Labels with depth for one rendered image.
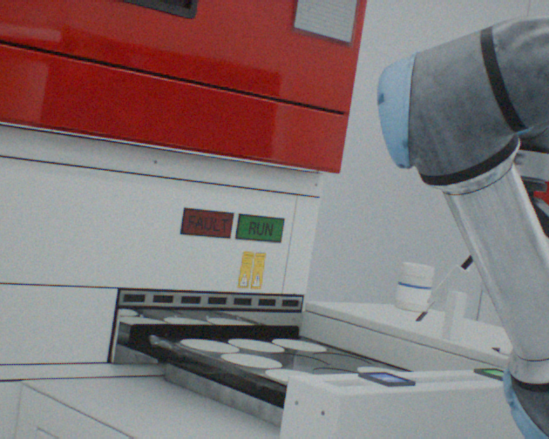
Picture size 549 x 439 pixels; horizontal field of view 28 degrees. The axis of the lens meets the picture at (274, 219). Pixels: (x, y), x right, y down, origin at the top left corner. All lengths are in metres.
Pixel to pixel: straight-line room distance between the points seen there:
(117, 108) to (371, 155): 2.78
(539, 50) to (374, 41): 3.31
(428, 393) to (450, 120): 0.46
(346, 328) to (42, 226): 0.64
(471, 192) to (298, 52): 0.87
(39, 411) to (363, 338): 0.64
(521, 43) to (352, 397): 0.49
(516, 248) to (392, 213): 3.38
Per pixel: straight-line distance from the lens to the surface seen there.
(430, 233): 4.83
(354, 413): 1.38
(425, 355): 1.97
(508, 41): 1.15
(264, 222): 2.06
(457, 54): 1.16
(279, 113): 1.99
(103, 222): 1.84
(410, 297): 2.29
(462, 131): 1.16
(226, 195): 1.99
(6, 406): 1.82
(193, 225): 1.95
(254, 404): 1.77
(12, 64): 1.67
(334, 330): 2.11
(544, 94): 1.14
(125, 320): 1.89
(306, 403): 1.40
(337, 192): 4.35
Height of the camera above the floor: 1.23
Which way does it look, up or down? 3 degrees down
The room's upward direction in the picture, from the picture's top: 9 degrees clockwise
